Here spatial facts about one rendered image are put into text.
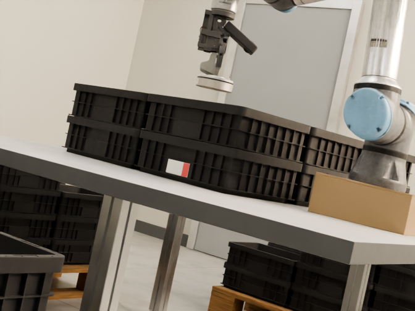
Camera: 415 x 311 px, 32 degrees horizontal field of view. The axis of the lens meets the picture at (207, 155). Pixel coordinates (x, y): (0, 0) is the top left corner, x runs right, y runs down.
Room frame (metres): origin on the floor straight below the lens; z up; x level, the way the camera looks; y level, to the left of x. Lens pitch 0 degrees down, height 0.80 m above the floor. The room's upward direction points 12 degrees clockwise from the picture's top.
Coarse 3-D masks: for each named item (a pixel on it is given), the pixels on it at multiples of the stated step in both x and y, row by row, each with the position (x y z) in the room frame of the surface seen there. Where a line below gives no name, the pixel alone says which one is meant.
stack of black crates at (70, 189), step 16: (64, 192) 3.27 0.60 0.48; (80, 192) 3.73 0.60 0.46; (64, 208) 3.30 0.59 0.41; (80, 208) 3.38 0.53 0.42; (96, 208) 3.45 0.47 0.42; (64, 224) 3.30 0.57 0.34; (80, 224) 3.40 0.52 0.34; (96, 224) 3.48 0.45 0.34; (64, 240) 3.32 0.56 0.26; (80, 240) 3.40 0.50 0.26; (80, 256) 3.42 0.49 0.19
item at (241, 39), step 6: (228, 24) 2.04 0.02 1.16; (228, 30) 2.04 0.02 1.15; (234, 30) 2.05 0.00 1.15; (234, 36) 2.05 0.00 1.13; (240, 36) 2.05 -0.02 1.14; (240, 42) 2.05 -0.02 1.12; (246, 42) 2.05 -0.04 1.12; (252, 42) 2.05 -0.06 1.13; (246, 48) 2.05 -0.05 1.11; (252, 48) 2.05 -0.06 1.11; (252, 54) 2.08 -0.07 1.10
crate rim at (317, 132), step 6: (312, 126) 2.06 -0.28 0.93; (312, 132) 2.06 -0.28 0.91; (318, 132) 2.07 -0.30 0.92; (324, 132) 2.09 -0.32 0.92; (330, 132) 2.11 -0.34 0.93; (330, 138) 2.11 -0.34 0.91; (336, 138) 2.13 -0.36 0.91; (342, 138) 2.15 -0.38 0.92; (348, 138) 2.17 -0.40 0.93; (348, 144) 2.18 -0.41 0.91; (354, 144) 2.20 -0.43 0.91; (360, 144) 2.22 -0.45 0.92
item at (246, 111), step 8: (152, 96) 2.11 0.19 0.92; (160, 96) 2.08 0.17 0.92; (168, 96) 2.05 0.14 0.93; (176, 104) 2.02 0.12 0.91; (184, 104) 2.00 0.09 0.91; (192, 104) 1.98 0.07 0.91; (200, 104) 1.95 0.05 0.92; (208, 104) 1.93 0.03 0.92; (216, 104) 1.91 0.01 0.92; (224, 104) 1.89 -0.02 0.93; (224, 112) 1.88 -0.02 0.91; (232, 112) 1.86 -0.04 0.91; (240, 112) 1.85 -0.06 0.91; (248, 112) 1.86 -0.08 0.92; (256, 112) 1.88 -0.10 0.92; (264, 112) 1.90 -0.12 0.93; (264, 120) 1.90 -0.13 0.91; (272, 120) 1.93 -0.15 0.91; (280, 120) 1.95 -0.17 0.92; (288, 120) 1.97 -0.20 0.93; (296, 128) 2.00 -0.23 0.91; (304, 128) 2.02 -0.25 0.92
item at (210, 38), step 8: (208, 16) 2.08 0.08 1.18; (216, 16) 2.06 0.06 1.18; (224, 16) 2.05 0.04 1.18; (232, 16) 2.05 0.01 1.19; (208, 24) 2.05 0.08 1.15; (216, 24) 2.06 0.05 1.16; (224, 24) 2.08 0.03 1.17; (200, 32) 2.05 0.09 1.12; (208, 32) 2.03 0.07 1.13; (216, 32) 2.03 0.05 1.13; (224, 32) 2.06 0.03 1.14; (200, 40) 2.04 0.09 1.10; (208, 40) 2.04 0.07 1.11; (216, 40) 2.04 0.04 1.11; (224, 40) 2.04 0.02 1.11; (200, 48) 2.05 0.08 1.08; (208, 48) 2.04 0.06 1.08; (216, 48) 2.04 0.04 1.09
